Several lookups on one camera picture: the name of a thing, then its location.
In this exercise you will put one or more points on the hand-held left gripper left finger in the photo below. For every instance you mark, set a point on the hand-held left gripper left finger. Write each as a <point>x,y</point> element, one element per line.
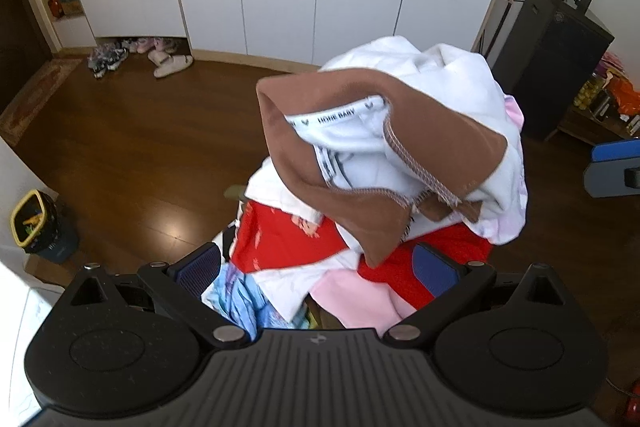
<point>197,271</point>

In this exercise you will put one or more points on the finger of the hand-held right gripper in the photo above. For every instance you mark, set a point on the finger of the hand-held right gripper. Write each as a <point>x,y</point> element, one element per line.
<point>610,179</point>

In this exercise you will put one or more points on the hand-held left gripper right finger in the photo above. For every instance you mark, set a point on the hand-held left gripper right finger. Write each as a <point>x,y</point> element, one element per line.
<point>435,272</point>

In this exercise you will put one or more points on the white sweatshirt with brown collar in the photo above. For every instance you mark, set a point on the white sweatshirt with brown collar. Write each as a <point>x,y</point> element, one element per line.
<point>350,107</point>

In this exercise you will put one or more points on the blue printed cloth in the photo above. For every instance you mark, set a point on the blue printed cloth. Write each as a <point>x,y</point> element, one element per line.
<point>235,302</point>

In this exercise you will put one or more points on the low wooden shelf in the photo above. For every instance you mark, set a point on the low wooden shelf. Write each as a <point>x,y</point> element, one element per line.
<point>585,127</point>

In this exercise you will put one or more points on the pink cloth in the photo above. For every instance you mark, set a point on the pink cloth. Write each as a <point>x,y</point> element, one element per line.
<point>360,302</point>

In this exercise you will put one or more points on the orange plastic bag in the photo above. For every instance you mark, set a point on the orange plastic bag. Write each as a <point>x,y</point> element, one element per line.
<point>627,99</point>

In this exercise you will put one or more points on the red cloth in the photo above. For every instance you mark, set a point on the red cloth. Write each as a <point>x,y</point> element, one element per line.
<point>280,242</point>

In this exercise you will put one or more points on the black water dispenser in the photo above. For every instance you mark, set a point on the black water dispenser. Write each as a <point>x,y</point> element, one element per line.
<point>550,57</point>

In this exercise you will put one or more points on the yellow rimmed trash bin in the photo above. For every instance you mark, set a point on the yellow rimmed trash bin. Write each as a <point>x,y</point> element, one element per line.
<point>55,237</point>

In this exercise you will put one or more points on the white furniture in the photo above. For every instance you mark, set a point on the white furniture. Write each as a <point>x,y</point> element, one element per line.
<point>20,332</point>

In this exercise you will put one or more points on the beige slipper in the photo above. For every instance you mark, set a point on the beige slipper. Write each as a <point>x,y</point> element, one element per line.
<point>157,56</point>
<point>174,66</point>

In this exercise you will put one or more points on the red object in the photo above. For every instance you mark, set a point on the red object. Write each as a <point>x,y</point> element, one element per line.
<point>631,402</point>

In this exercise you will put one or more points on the grey sneaker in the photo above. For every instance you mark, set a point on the grey sneaker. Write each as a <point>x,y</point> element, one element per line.
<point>116,57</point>
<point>97,66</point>

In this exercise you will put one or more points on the pink shoe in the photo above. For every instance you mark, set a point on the pink shoe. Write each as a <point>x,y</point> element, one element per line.
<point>141,45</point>
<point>165,44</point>

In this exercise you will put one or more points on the patterned doormat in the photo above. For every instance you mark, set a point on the patterned doormat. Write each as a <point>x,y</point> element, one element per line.
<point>35,97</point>

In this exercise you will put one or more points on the dark wooden door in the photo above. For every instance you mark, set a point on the dark wooden door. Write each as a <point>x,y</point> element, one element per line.
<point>15,17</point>

